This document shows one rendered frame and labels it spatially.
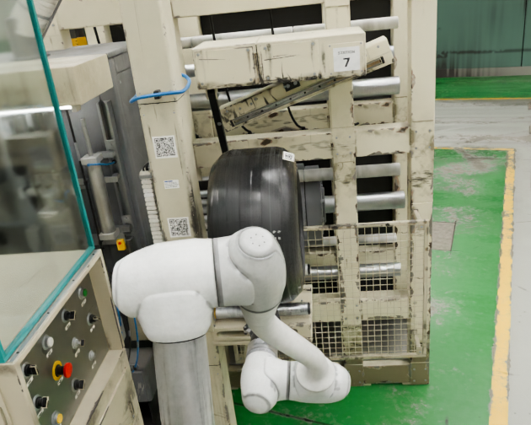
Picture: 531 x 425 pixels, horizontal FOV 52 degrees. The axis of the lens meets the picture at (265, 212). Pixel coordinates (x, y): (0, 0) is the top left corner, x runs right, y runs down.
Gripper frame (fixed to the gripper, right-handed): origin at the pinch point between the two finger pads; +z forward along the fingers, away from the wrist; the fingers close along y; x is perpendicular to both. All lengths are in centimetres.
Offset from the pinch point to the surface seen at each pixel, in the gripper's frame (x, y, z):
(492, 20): 118, -333, 864
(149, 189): -31, 38, 25
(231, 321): 17.5, 15.3, 11.1
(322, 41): -68, -24, 55
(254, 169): -37.3, 1.1, 21.1
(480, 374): 112, -95, 69
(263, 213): -28.3, -1.7, 8.1
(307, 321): 17.3, -12.0, 9.1
